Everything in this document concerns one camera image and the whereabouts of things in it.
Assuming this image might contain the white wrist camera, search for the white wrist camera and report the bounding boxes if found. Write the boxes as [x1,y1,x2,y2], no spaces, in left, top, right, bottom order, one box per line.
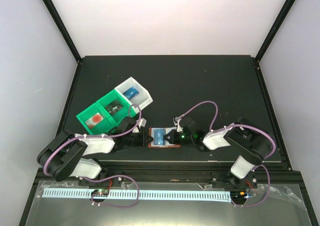
[132,118,147,133]
[173,117,183,132]

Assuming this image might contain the white plastic bin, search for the white plastic bin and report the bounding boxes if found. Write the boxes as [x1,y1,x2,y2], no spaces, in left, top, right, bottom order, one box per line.
[114,77,153,110]

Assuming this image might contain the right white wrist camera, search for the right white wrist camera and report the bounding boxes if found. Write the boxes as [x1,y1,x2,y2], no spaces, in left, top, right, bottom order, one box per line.
[173,117,183,132]

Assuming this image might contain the green bin near white bin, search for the green bin near white bin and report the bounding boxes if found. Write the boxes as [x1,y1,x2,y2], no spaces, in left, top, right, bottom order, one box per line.
[97,89,137,124]

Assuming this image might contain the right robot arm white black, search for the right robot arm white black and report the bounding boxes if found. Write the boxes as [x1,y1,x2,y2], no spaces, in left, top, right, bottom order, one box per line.
[154,117,276,189]

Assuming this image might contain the green bin at end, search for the green bin at end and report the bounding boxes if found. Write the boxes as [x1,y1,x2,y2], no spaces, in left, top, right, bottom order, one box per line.
[76,103,115,135]

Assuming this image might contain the white slotted cable duct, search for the white slotted cable duct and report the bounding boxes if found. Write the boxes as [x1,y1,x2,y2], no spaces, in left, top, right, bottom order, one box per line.
[41,188,231,202]

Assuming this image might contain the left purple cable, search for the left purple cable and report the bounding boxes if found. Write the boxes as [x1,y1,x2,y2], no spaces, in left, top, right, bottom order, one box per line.
[43,104,143,175]

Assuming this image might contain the left black frame post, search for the left black frame post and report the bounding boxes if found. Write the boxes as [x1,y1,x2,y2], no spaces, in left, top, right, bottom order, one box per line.
[42,0,82,63]

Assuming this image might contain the blue card in white bin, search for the blue card in white bin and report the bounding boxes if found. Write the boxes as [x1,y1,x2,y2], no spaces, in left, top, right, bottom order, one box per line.
[123,87,139,100]

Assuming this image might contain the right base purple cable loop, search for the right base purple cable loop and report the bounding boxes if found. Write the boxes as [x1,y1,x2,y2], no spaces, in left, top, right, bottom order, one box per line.
[231,164,271,208]

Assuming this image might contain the small circuit board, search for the small circuit board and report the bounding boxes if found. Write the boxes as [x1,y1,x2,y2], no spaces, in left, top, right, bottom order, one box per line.
[91,189,109,197]

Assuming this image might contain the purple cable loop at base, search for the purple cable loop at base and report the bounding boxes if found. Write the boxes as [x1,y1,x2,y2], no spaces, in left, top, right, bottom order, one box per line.
[82,174,143,208]

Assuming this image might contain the red white card in bin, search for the red white card in bin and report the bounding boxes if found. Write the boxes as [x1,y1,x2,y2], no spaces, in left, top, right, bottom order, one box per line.
[85,113,104,129]

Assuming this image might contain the right black frame post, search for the right black frame post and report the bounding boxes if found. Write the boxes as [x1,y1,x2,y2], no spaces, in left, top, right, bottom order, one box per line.
[255,0,296,63]

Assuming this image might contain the black aluminium front rail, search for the black aluminium front rail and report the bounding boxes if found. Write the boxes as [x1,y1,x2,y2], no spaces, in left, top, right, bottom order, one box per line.
[47,160,276,189]

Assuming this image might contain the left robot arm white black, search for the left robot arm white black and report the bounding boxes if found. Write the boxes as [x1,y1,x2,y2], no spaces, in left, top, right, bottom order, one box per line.
[36,117,153,185]

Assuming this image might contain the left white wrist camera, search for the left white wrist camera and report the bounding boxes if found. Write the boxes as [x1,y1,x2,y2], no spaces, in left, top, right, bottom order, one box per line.
[132,118,147,133]

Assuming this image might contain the brown leather card holder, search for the brown leather card holder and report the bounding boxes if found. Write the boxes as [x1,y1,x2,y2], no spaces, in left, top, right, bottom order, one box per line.
[148,127,180,148]

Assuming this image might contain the black frame post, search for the black frame post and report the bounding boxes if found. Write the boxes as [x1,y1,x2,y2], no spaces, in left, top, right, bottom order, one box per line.
[42,0,82,63]
[255,0,296,63]

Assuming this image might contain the blue card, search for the blue card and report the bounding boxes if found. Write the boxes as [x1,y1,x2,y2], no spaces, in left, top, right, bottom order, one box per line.
[153,128,165,146]
[123,87,139,100]

